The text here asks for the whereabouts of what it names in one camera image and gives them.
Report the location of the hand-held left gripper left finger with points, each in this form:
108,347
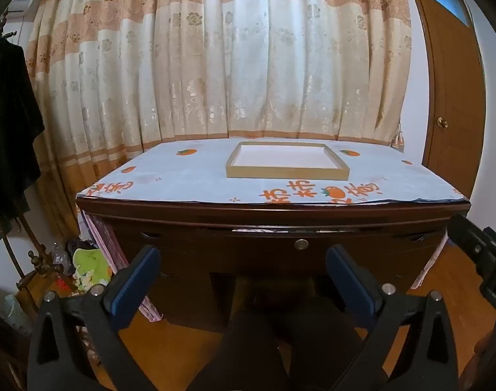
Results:
136,289

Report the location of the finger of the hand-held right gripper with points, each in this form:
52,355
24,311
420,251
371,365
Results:
480,252

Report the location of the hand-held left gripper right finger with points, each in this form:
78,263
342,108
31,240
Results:
352,287

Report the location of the shallow cardboard tray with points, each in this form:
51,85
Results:
286,172

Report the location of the pink striped cloth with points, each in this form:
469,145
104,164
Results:
105,240
431,260

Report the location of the yellow-green plush toy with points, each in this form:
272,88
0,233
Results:
89,266

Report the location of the dark wooden desk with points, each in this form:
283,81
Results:
183,260

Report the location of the person's legs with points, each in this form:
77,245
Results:
297,342

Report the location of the wooden coat rack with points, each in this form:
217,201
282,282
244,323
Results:
40,272

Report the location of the persimmon print tablecloth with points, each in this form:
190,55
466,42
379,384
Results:
183,179

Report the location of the brass door knob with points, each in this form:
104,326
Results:
442,122

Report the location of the curtain tassel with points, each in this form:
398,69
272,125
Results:
397,138

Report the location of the brown wooden door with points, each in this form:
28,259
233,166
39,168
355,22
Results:
451,89

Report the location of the black hanging garment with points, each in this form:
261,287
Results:
9,130

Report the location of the floral beige curtain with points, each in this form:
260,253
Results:
231,57

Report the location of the white air conditioner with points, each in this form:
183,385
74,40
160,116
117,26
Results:
24,5

